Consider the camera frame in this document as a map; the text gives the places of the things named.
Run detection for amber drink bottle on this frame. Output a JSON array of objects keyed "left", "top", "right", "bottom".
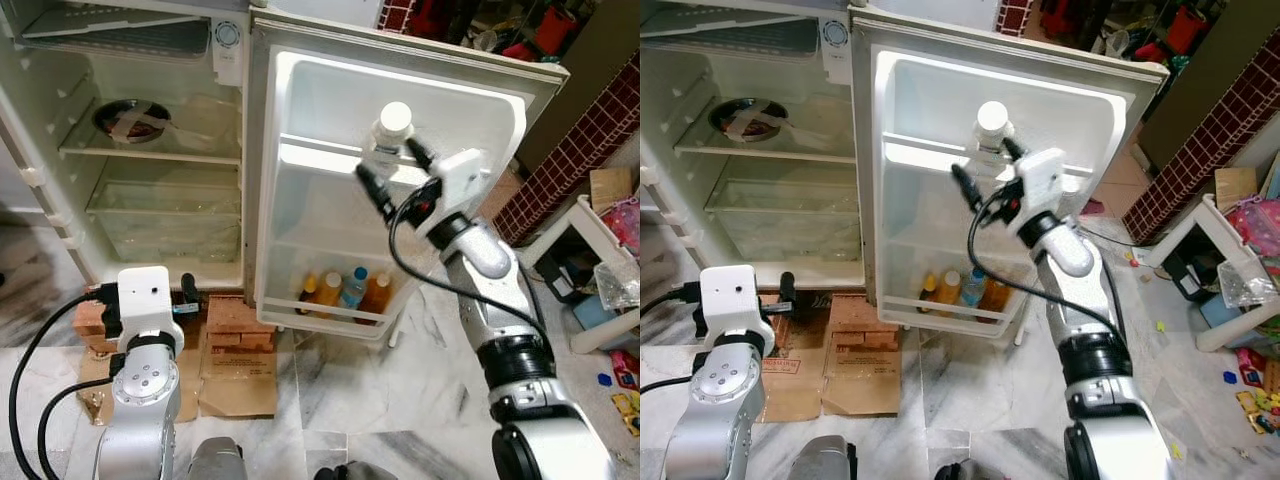
[
  {"left": 362, "top": 270, "right": 394, "bottom": 321},
  {"left": 982, "top": 275, "right": 1013, "bottom": 316}
]

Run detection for yellow toy pieces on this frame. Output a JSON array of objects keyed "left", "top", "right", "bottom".
[
  {"left": 1235, "top": 385, "right": 1280, "bottom": 436},
  {"left": 610, "top": 390, "right": 641, "bottom": 436}
]

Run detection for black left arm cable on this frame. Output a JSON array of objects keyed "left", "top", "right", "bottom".
[
  {"left": 8, "top": 283, "right": 123, "bottom": 480},
  {"left": 640, "top": 283, "right": 706, "bottom": 396}
]

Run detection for glass fridge shelf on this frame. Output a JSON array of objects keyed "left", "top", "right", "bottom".
[
  {"left": 58, "top": 95, "right": 244, "bottom": 168},
  {"left": 675, "top": 95, "right": 866, "bottom": 166}
]

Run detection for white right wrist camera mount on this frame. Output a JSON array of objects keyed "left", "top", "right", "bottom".
[
  {"left": 1018, "top": 147, "right": 1071, "bottom": 223},
  {"left": 430, "top": 148, "right": 492, "bottom": 213}
]

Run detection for grey robot left leg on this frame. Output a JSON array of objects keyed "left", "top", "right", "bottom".
[
  {"left": 188, "top": 437, "right": 247, "bottom": 480},
  {"left": 800, "top": 435, "right": 859, "bottom": 480}
]

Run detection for small white side table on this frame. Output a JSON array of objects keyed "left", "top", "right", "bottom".
[
  {"left": 1145, "top": 193, "right": 1280, "bottom": 353},
  {"left": 520, "top": 195, "right": 641, "bottom": 356}
]

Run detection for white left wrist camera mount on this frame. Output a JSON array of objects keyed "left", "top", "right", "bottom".
[
  {"left": 698, "top": 264, "right": 763, "bottom": 343},
  {"left": 117, "top": 265, "right": 174, "bottom": 346}
]

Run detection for clear plastic bag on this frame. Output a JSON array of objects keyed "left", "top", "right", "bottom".
[
  {"left": 1215, "top": 250, "right": 1276, "bottom": 309},
  {"left": 592, "top": 258, "right": 641, "bottom": 313}
]

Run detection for clear bottle with white cap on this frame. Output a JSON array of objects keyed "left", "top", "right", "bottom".
[
  {"left": 362, "top": 100, "right": 417, "bottom": 171},
  {"left": 975, "top": 100, "right": 1017, "bottom": 166}
]

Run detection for blue plastic container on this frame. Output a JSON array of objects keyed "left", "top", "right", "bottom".
[
  {"left": 572, "top": 293, "right": 619, "bottom": 331},
  {"left": 1198, "top": 293, "right": 1246, "bottom": 329}
]

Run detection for flattened brown cardboard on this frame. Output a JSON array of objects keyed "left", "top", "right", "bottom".
[
  {"left": 78, "top": 340, "right": 280, "bottom": 421},
  {"left": 760, "top": 340, "right": 906, "bottom": 421}
]

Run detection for pink toy bag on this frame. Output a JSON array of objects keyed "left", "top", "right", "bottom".
[
  {"left": 600, "top": 195, "right": 641, "bottom": 253},
  {"left": 1225, "top": 195, "right": 1280, "bottom": 256}
]

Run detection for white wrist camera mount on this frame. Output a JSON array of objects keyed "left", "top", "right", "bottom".
[
  {"left": 430, "top": 148, "right": 492, "bottom": 213},
  {"left": 698, "top": 264, "right": 763, "bottom": 343},
  {"left": 117, "top": 265, "right": 174, "bottom": 346},
  {"left": 1018, "top": 147, "right": 1071, "bottom": 223}
]

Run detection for dark round pan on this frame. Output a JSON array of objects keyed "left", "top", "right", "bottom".
[
  {"left": 708, "top": 97, "right": 789, "bottom": 143},
  {"left": 92, "top": 98, "right": 172, "bottom": 145}
]

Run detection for grey robot right leg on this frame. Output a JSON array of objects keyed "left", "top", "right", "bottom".
[{"left": 313, "top": 461, "right": 398, "bottom": 480}]

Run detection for brown cardboard box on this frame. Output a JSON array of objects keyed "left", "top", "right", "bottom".
[
  {"left": 1213, "top": 165, "right": 1259, "bottom": 211},
  {"left": 588, "top": 167, "right": 634, "bottom": 213}
]

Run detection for red brick stack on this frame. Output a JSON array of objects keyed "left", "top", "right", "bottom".
[
  {"left": 826, "top": 292, "right": 901, "bottom": 351},
  {"left": 204, "top": 294, "right": 277, "bottom": 351}
]

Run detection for grey robot leg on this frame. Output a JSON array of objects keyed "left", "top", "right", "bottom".
[
  {"left": 800, "top": 435, "right": 859, "bottom": 480},
  {"left": 313, "top": 461, "right": 398, "bottom": 480},
  {"left": 188, "top": 437, "right": 247, "bottom": 480}
]

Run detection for freezer compartment flap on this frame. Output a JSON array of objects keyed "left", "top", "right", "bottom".
[
  {"left": 18, "top": 8, "right": 216, "bottom": 58},
  {"left": 640, "top": 8, "right": 823, "bottom": 56}
]

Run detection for white fridge door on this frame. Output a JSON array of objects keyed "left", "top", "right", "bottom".
[
  {"left": 243, "top": 8, "right": 571, "bottom": 343},
  {"left": 850, "top": 8, "right": 1169, "bottom": 338}
]

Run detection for clear crisper drawer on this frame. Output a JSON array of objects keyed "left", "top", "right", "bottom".
[
  {"left": 705, "top": 178, "right": 866, "bottom": 263},
  {"left": 86, "top": 180, "right": 244, "bottom": 265}
]

